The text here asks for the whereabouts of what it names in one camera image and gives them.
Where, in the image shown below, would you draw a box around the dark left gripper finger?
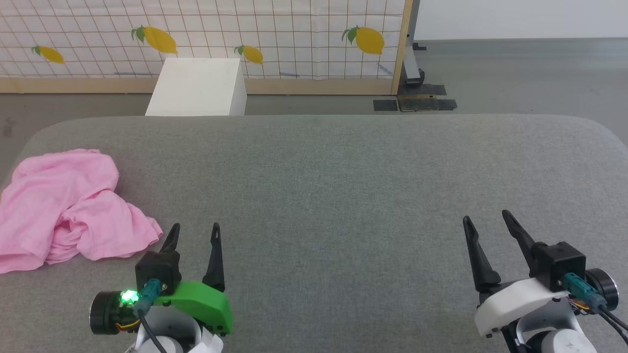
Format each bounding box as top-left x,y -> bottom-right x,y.
202,222 -> 226,293
159,223 -> 181,254

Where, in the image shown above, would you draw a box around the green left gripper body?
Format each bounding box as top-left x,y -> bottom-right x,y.
89,280 -> 234,337

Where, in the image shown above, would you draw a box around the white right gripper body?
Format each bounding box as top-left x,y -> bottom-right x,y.
474,268 -> 620,338

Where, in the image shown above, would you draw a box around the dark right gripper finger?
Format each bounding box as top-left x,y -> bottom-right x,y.
501,210 -> 538,277
463,216 -> 502,293

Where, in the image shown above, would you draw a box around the pink cloth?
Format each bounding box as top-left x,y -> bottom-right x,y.
0,149 -> 163,274

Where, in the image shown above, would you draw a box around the white box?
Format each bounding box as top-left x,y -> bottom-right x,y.
145,57 -> 247,117

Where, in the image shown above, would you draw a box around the black floor plates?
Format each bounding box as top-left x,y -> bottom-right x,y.
373,83 -> 458,112

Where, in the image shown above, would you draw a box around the lemon print partition screen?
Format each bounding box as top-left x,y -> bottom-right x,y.
0,0 -> 414,96

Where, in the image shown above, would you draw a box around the left gripper teal plug cable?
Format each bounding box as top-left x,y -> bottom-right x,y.
132,278 -> 170,353

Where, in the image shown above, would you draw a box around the gripper teal plug cable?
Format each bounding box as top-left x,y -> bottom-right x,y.
563,273 -> 628,344
132,278 -> 170,353

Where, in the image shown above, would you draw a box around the right gripper teal plug cable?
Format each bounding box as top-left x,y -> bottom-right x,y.
563,273 -> 628,344

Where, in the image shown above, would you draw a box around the grey metal stand post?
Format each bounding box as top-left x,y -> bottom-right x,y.
402,0 -> 426,88

